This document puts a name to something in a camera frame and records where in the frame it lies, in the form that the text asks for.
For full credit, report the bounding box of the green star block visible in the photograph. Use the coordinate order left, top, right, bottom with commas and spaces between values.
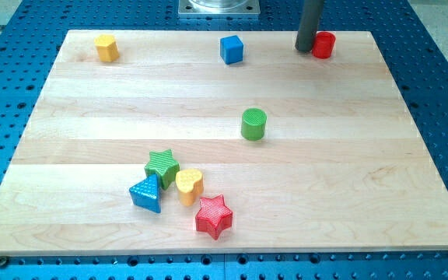
145, 149, 180, 191

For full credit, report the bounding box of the red star block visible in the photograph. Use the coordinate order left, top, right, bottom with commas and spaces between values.
195, 194, 233, 240

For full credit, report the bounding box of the green cylinder block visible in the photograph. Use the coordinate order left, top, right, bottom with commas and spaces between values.
241, 108, 267, 141

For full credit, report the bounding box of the light wooden board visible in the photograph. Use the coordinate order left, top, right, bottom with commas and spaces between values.
0, 30, 448, 256

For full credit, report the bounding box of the yellow heart block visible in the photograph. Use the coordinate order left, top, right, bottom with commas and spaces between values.
176, 169, 204, 206

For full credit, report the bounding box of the blue cube block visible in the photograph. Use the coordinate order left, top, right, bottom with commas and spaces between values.
219, 35, 244, 65

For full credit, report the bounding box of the blue triangle block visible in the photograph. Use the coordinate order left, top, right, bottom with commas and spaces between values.
129, 174, 161, 213

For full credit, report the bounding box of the red cylinder block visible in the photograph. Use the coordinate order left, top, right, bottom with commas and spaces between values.
312, 31, 336, 59

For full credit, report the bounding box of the yellow hexagon block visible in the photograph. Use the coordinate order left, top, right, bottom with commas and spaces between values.
94, 34, 120, 62

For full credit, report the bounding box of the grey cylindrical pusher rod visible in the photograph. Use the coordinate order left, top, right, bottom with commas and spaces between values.
295, 0, 325, 52

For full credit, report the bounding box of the blue perforated metal table plate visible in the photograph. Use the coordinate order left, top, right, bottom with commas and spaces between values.
0, 1, 448, 279

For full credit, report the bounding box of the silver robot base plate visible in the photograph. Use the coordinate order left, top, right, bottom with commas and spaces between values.
178, 0, 261, 17

